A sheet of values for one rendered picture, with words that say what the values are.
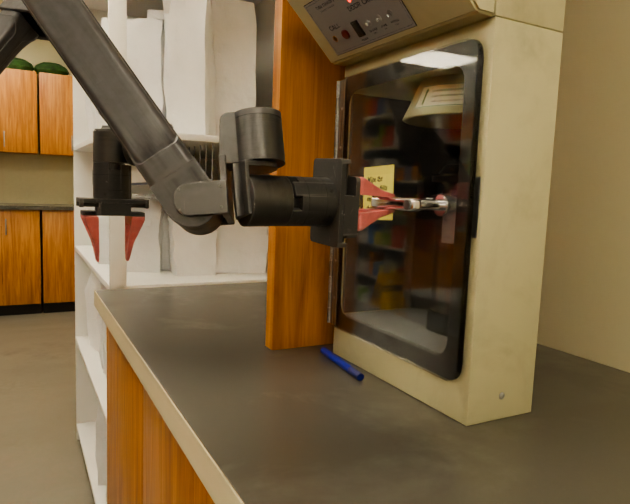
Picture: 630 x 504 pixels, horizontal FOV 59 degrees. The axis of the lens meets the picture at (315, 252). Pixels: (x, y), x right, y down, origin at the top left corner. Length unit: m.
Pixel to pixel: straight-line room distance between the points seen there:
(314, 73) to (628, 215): 0.57
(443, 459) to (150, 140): 0.45
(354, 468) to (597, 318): 0.63
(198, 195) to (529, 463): 0.44
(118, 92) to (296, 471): 0.43
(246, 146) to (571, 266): 0.71
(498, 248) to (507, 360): 0.14
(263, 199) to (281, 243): 0.34
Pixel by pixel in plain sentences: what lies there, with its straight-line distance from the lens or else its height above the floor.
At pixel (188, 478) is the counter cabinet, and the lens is 0.83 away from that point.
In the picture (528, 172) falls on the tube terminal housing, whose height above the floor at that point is 1.24.
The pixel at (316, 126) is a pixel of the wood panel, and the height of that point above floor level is 1.32.
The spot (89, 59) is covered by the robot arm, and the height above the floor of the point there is 1.34.
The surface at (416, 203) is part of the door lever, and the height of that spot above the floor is 1.20.
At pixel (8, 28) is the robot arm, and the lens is 1.31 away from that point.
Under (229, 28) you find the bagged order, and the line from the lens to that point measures 2.05.
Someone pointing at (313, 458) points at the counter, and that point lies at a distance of 0.61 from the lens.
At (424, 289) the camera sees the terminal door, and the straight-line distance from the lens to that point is 0.72.
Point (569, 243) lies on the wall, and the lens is 1.13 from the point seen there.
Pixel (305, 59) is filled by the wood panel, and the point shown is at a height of 1.42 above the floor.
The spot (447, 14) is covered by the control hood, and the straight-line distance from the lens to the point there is 0.70.
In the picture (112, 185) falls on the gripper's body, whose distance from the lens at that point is 0.92.
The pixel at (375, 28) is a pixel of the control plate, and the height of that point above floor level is 1.43.
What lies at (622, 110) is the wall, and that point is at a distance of 1.09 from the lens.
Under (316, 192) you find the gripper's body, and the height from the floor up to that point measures 1.21.
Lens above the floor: 1.21
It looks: 6 degrees down
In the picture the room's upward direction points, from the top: 2 degrees clockwise
